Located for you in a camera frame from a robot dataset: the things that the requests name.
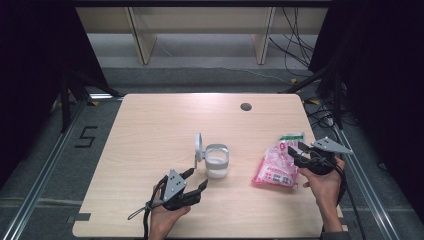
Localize person's right hand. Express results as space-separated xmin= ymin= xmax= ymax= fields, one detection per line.
xmin=298 ymin=156 xmax=346 ymax=210

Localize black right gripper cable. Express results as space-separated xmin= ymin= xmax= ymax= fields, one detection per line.
xmin=298 ymin=149 xmax=348 ymax=206

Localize grey cord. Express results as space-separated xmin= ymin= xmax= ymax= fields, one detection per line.
xmin=127 ymin=201 xmax=158 ymax=221

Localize person's left hand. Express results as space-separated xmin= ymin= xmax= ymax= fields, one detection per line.
xmin=149 ymin=184 xmax=192 ymax=234

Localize black curtain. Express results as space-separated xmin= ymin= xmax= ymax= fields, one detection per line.
xmin=308 ymin=0 xmax=424 ymax=214
xmin=0 ymin=0 xmax=111 ymax=189

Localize white powder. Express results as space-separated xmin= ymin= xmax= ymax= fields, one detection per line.
xmin=205 ymin=155 xmax=230 ymax=179

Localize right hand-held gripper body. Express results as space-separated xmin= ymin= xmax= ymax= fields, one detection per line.
xmin=293 ymin=136 xmax=355 ymax=176

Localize black floor cables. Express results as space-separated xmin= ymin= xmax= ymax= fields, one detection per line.
xmin=305 ymin=99 xmax=368 ymax=240

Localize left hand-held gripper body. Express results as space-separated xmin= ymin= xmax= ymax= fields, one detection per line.
xmin=154 ymin=168 xmax=203 ymax=212

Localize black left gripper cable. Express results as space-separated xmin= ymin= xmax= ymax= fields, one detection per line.
xmin=142 ymin=174 xmax=169 ymax=240

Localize pink and white plastic bag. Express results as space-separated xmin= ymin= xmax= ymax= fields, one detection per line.
xmin=251 ymin=132 xmax=306 ymax=190

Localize black metal stand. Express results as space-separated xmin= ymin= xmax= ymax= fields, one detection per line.
xmin=279 ymin=63 xmax=345 ymax=130
xmin=59 ymin=69 xmax=123 ymax=134

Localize aluminium floor rail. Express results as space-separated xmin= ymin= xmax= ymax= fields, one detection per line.
xmin=0 ymin=93 xmax=114 ymax=240
xmin=332 ymin=124 xmax=401 ymax=240

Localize hanging black cable bundle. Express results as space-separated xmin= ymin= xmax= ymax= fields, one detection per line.
xmin=268 ymin=7 xmax=317 ymax=78

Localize clear jar with white lid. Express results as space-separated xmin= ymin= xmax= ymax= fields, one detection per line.
xmin=194 ymin=132 xmax=231 ymax=180

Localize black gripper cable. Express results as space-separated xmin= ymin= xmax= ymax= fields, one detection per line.
xmin=142 ymin=174 xmax=169 ymax=240
xmin=298 ymin=149 xmax=348 ymax=206

